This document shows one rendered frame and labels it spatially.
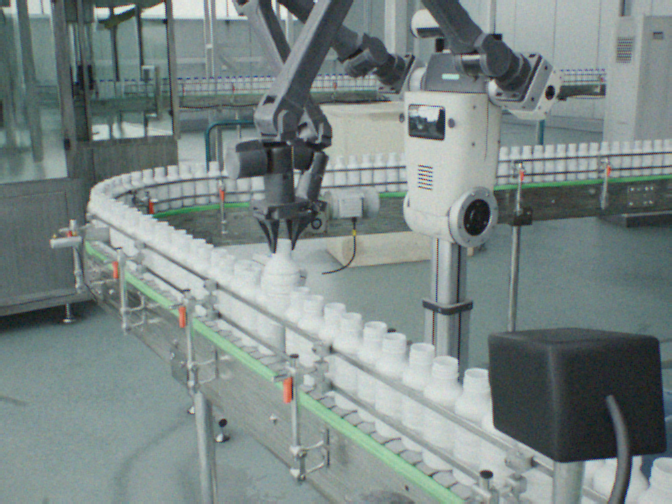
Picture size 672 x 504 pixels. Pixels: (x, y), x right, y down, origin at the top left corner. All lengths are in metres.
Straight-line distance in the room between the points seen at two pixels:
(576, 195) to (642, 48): 3.68
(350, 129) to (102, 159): 2.27
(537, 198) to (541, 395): 3.34
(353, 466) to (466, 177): 0.88
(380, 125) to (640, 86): 2.64
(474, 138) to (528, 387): 1.60
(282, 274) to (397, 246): 4.46
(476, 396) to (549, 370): 0.78
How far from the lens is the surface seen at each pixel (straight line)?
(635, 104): 7.31
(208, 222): 3.15
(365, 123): 5.64
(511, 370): 0.34
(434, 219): 1.96
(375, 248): 5.83
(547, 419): 0.31
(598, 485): 0.95
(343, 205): 3.09
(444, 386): 1.11
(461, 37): 1.68
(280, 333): 1.55
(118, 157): 6.80
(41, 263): 4.77
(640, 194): 3.96
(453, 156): 1.89
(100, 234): 2.42
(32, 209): 4.70
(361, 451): 1.27
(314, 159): 1.78
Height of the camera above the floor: 1.60
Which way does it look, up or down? 15 degrees down
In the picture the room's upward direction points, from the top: 1 degrees counter-clockwise
